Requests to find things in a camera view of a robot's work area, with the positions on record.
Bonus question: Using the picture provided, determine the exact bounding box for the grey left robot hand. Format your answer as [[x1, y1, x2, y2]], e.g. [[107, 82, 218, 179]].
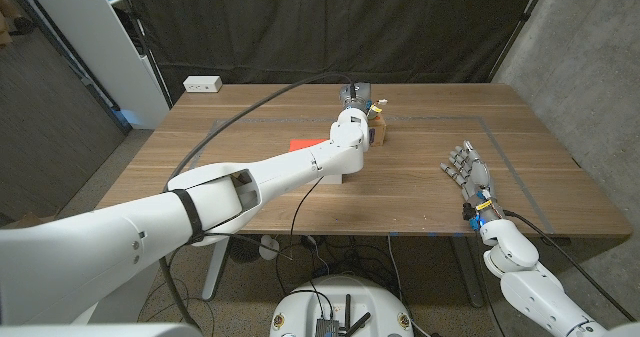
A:
[[339, 81, 374, 113]]

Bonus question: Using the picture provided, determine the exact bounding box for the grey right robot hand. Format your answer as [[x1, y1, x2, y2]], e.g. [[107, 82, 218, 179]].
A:
[[439, 140, 501, 223]]

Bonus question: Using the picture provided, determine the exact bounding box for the wooden coin slot box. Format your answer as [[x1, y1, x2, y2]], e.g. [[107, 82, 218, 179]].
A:
[[368, 114, 388, 148]]

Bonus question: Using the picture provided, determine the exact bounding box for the red and white box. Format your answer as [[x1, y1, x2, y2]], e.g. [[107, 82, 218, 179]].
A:
[[288, 137, 345, 186]]

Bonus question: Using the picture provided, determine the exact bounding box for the white power outlet box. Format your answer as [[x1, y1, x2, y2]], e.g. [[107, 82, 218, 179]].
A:
[[182, 75, 223, 94]]

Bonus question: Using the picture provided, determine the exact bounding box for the grey table leg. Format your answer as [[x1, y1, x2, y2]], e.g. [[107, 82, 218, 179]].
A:
[[448, 235, 485, 309]]

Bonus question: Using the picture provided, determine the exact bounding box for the black backdrop stand pole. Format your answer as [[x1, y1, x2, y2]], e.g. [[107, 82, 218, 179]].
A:
[[487, 0, 554, 83], [112, 0, 175, 109]]

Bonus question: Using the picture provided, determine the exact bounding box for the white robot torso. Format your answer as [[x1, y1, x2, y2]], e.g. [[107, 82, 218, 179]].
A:
[[269, 275, 415, 337]]

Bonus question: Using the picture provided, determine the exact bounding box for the small black fan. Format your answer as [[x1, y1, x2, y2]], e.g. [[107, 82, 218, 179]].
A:
[[229, 235, 262, 265]]

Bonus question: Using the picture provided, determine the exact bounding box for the grey radio module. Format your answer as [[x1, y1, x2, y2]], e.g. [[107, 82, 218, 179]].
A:
[[314, 318, 342, 337]]

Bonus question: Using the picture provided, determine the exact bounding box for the white table leg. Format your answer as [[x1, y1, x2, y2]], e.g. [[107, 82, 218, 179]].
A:
[[201, 236, 232, 301]]

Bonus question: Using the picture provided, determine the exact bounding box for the white cabinet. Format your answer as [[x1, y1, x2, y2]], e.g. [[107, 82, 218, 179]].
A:
[[19, 0, 171, 131]]

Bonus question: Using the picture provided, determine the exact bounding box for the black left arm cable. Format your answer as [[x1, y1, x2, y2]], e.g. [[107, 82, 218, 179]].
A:
[[158, 71, 357, 329]]

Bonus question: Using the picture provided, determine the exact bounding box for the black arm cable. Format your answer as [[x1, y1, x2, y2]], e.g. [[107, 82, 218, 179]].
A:
[[158, 71, 357, 329], [502, 209, 640, 323]]

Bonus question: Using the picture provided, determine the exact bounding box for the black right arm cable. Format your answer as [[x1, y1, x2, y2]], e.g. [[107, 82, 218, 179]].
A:
[[502, 209, 640, 323]]

